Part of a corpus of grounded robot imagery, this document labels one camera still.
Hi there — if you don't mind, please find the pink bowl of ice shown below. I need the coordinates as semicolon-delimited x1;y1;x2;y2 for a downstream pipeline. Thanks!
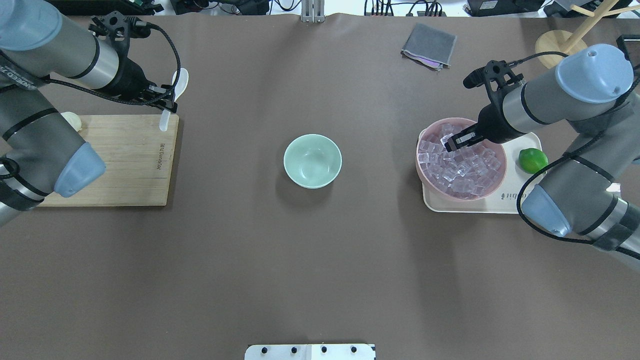
414;117;506;201

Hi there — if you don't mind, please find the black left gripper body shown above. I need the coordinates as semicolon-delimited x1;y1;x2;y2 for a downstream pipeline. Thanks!
110;57;150;100

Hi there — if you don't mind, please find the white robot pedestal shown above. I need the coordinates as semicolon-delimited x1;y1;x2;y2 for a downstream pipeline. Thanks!
244;342;377;360

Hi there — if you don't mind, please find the bamboo cutting board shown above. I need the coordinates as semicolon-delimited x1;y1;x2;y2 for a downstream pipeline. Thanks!
42;113;179;207

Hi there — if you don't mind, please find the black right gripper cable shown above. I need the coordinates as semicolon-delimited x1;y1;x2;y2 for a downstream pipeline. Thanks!
510;51;640;245

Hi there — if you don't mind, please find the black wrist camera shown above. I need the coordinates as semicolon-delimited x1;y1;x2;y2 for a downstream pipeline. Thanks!
87;11;151;55
462;60;524;103

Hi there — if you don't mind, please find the grey folded cloth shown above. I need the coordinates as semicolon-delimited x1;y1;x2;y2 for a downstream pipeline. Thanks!
400;23;458;71

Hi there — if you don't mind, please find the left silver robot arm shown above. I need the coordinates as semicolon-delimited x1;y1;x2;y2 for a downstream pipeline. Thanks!
0;0;178;224

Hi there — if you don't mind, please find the white garlic bulb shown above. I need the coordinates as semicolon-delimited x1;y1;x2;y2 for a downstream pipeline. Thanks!
60;111;83;133

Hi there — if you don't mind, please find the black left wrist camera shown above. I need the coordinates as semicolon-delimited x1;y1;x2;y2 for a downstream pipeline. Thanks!
87;11;151;55

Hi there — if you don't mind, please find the white ceramic spoon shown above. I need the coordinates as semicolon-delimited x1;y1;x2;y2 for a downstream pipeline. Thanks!
158;67;190;132

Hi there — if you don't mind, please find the wooden cup tree stand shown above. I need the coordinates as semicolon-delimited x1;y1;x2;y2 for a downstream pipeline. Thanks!
534;0;640;69

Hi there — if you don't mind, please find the mint green bowl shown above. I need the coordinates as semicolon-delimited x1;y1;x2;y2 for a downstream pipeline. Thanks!
283;133;343;189

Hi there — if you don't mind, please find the green lime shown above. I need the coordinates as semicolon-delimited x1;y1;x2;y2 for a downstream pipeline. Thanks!
518;147;549;174

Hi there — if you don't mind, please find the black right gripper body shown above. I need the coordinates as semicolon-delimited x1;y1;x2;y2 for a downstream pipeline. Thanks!
475;104;521;144

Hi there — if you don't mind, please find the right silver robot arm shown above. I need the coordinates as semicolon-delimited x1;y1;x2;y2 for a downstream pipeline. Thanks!
445;43;640;271

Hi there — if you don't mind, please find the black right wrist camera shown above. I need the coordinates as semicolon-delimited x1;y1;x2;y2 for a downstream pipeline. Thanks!
462;60;524;103

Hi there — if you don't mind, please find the beige serving tray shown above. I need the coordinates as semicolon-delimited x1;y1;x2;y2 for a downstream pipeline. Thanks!
419;133;542;214

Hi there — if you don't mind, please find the aluminium frame post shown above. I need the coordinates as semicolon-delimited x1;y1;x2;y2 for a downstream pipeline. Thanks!
300;0;326;24

